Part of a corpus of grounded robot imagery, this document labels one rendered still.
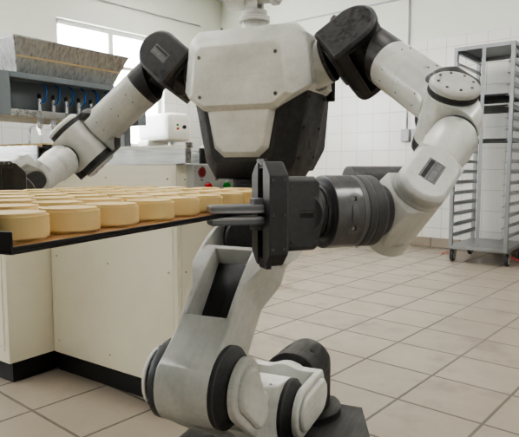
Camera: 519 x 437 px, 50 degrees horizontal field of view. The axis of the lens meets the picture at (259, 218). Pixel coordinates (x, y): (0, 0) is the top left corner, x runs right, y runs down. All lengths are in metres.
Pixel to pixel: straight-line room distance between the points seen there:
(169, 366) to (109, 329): 1.18
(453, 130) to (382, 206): 0.23
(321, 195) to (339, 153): 5.87
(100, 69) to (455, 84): 1.93
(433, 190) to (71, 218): 0.42
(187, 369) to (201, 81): 0.55
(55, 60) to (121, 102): 1.20
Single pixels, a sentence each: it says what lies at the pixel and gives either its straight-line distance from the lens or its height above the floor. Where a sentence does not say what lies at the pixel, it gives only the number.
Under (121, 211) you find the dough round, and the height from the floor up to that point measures 0.79.
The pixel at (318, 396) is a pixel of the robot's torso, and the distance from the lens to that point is 1.39.
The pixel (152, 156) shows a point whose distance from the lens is 1.92.
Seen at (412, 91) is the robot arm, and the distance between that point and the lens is 0.99.
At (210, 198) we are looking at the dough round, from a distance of 0.65.
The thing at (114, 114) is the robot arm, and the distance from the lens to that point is 1.31.
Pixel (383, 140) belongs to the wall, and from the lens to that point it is 6.24.
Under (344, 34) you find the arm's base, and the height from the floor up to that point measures 1.08.
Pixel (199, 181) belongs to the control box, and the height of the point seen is 0.78.
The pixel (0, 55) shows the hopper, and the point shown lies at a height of 1.26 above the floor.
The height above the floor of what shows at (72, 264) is 0.46.
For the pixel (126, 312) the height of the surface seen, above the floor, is 0.31.
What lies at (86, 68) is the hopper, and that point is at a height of 1.25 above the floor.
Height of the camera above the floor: 0.83
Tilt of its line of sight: 5 degrees down
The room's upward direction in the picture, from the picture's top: straight up
